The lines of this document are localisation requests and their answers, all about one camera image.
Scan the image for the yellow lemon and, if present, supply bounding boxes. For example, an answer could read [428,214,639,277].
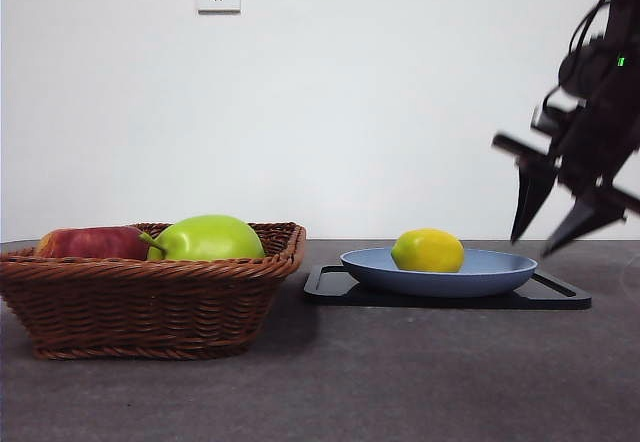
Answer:
[390,228,466,274]

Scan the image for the blue round plate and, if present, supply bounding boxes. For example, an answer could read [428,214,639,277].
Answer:
[339,247,539,298]

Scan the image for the brown wicker basket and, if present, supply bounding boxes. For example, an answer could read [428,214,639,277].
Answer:
[0,221,307,362]

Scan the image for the black flat tray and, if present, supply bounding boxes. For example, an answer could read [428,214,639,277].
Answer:
[303,264,593,312]

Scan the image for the green apple with stem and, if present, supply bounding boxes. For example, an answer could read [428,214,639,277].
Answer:
[140,214,266,263]

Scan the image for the red apple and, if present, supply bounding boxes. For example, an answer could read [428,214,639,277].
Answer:
[33,226,151,262]

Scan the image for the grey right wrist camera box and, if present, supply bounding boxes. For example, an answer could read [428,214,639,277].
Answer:
[530,104,572,138]

